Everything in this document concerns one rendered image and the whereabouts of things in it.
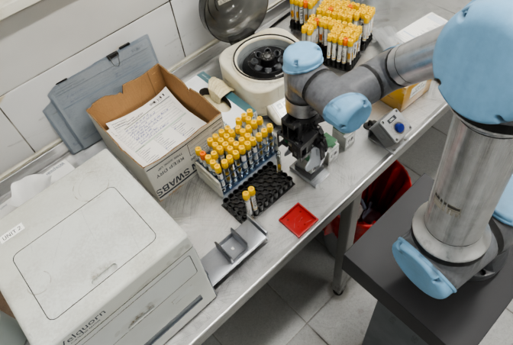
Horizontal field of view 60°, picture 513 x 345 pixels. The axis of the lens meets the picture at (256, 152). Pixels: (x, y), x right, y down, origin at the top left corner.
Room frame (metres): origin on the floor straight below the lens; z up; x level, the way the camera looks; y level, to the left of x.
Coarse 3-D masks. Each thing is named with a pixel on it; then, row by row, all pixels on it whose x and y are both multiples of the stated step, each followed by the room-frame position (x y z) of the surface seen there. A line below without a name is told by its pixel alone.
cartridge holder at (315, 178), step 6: (294, 162) 0.68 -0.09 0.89; (294, 168) 0.66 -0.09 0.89; (300, 168) 0.65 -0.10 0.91; (318, 168) 0.64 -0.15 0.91; (300, 174) 0.64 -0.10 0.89; (306, 174) 0.63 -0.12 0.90; (312, 174) 0.62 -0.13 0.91; (318, 174) 0.63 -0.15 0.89; (324, 174) 0.63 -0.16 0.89; (306, 180) 0.63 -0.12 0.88; (312, 180) 0.62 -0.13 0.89; (318, 180) 0.61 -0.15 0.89
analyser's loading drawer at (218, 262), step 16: (240, 224) 0.51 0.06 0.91; (256, 224) 0.49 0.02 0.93; (224, 240) 0.47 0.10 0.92; (240, 240) 0.46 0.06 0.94; (256, 240) 0.46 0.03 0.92; (208, 256) 0.44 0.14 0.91; (224, 256) 0.43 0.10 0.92; (240, 256) 0.43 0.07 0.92; (208, 272) 0.40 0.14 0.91; (224, 272) 0.40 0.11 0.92
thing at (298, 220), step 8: (296, 208) 0.55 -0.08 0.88; (304, 208) 0.54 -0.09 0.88; (288, 216) 0.53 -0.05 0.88; (296, 216) 0.53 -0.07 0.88; (304, 216) 0.53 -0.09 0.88; (312, 216) 0.52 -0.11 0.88; (288, 224) 0.51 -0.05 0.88; (296, 224) 0.51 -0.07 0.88; (304, 224) 0.50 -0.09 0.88; (312, 224) 0.50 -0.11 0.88; (296, 232) 0.49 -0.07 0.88; (304, 232) 0.48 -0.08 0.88
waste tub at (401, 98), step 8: (408, 88) 0.81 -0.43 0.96; (416, 88) 0.83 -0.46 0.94; (424, 88) 0.86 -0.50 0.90; (392, 96) 0.83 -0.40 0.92; (400, 96) 0.81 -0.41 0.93; (408, 96) 0.82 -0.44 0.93; (416, 96) 0.84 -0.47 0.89; (392, 104) 0.83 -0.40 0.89; (400, 104) 0.81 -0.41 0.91; (408, 104) 0.82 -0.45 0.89; (400, 112) 0.81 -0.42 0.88
